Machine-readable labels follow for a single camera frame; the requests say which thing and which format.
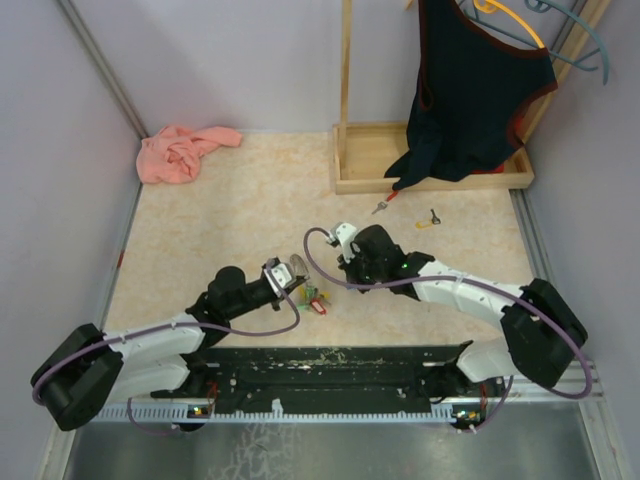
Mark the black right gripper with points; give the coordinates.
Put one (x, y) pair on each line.
(349, 266)

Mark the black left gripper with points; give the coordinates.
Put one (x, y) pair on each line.
(275, 303)

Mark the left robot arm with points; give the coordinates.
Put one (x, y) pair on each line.
(91, 368)

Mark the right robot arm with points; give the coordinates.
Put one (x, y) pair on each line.
(539, 333)

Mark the key with red tag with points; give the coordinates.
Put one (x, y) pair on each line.
(382, 205)

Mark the key with yellow tag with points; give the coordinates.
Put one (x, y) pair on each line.
(432, 220)

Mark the red key tag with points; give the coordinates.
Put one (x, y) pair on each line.
(318, 307)

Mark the pink crumpled cloth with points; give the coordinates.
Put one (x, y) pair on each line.
(173, 155)

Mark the dark navy vest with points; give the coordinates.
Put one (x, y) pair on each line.
(471, 93)

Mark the teal clothes hanger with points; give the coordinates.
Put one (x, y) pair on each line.
(578, 45)

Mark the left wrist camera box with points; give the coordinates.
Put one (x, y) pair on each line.
(280, 275)

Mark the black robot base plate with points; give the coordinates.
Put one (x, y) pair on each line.
(329, 380)

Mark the aluminium frame rail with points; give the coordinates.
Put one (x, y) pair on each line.
(572, 382)

